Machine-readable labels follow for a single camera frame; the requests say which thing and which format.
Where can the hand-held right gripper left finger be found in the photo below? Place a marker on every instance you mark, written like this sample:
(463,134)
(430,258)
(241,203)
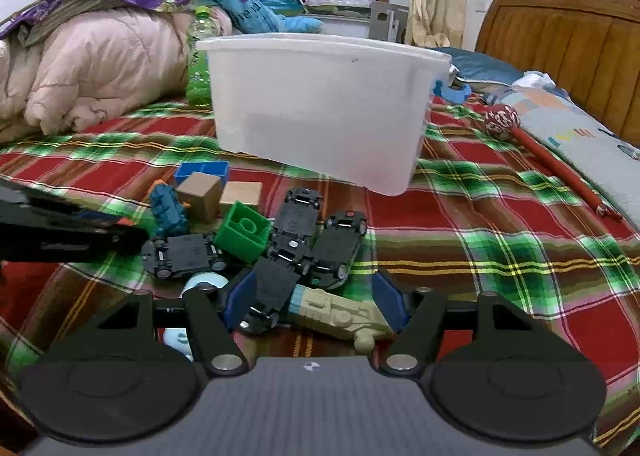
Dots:
(239,300)

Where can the green toy block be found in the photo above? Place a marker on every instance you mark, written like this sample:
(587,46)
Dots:
(242,233)

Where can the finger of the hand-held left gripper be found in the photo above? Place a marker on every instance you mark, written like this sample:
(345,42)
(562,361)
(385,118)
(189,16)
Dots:
(60,208)
(75,242)

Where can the beige toy tank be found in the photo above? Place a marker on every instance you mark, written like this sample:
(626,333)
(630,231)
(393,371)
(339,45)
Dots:
(335,317)

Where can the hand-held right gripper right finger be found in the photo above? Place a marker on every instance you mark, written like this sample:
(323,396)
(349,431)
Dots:
(392,306)

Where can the teal toy robot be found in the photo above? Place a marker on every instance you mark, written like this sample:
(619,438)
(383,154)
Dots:
(167,213)

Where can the wooden cube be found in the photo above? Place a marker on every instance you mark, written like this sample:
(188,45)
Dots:
(242,197)
(200,196)

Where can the red massage hammer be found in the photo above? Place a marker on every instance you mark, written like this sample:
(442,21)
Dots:
(545,153)

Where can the green plastic bottle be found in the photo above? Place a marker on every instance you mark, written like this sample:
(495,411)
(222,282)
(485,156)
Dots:
(199,65)

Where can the blue plastic toy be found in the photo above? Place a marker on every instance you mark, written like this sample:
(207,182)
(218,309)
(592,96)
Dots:
(452,91)

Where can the white plastic container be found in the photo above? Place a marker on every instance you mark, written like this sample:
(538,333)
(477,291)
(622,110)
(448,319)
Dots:
(320,105)

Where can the light blue round toy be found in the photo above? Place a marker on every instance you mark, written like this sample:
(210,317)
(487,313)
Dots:
(205,281)

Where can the grey cardboard box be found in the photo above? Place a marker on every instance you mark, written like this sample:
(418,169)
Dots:
(387,21)

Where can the black toy car red lights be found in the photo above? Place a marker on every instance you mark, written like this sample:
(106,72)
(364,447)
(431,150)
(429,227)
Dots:
(336,251)

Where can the dark blue pillow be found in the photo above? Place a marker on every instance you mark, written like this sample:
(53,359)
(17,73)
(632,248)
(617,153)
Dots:
(480,66)

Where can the grey printed pillow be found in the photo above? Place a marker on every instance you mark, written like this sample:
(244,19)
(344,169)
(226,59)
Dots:
(580,135)

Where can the plaid bed sheet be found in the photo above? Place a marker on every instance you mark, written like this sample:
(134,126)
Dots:
(500,246)

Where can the blue toy block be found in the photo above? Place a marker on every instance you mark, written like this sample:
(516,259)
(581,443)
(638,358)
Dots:
(200,169)

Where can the wooden headboard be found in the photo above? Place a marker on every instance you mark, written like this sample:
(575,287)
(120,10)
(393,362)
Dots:
(575,45)

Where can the pink quilt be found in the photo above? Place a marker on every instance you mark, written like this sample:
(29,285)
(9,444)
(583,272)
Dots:
(95,70)

